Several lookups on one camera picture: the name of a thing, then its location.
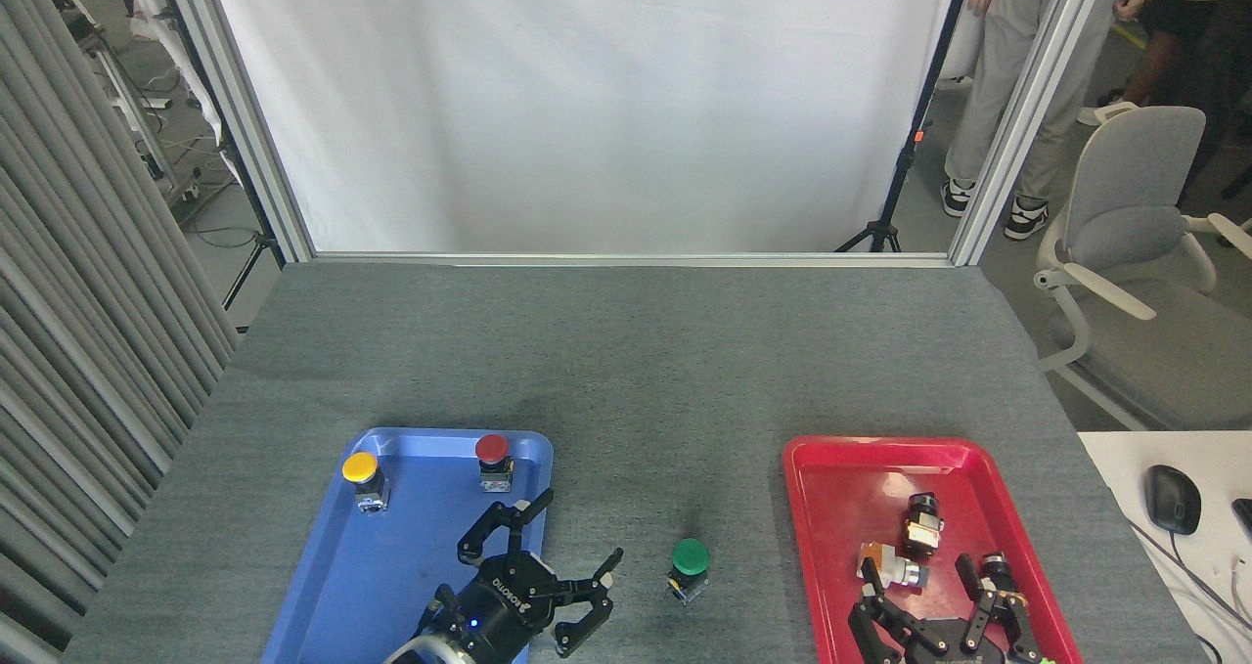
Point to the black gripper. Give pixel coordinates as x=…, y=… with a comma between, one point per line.
x=504, y=605
x=949, y=646

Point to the green push button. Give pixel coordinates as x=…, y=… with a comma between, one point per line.
x=690, y=554

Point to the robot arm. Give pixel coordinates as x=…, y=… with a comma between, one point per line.
x=423, y=652

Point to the red push button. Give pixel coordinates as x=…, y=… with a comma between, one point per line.
x=492, y=447

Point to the yellow push button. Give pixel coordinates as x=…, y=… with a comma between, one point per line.
x=360, y=466

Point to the red plastic tray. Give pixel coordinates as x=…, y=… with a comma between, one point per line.
x=841, y=537

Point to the blue plastic tray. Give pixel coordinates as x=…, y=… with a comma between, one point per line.
x=391, y=566

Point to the white desk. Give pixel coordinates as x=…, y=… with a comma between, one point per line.
x=1125, y=468

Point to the black computer mouse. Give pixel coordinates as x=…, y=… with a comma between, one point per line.
x=1172, y=500

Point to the black tripod stand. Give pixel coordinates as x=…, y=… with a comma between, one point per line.
x=898, y=185

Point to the white backdrop screen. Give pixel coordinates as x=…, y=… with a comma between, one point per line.
x=587, y=107

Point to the grey office chair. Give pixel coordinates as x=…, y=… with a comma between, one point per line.
x=1135, y=214

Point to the grey ribbed curtain panel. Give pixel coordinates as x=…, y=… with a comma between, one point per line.
x=78, y=351

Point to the person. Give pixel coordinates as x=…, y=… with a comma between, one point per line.
x=993, y=87
x=1159, y=48

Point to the metal stand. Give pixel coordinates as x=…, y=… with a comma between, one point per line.
x=127, y=107

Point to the orange and white switch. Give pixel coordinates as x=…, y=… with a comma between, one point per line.
x=885, y=561

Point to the black switch with gold band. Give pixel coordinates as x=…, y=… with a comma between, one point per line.
x=921, y=527

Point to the silver aluminium rail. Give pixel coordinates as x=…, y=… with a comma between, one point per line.
x=636, y=259

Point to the silver aluminium post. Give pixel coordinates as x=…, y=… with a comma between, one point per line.
x=1027, y=116
x=245, y=116

